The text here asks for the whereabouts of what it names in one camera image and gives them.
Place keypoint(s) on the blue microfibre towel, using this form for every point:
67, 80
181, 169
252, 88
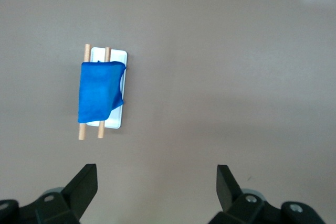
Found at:
97, 90

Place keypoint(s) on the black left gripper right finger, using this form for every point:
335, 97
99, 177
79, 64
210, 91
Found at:
244, 208

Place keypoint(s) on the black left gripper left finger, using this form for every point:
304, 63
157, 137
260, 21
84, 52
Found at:
65, 203

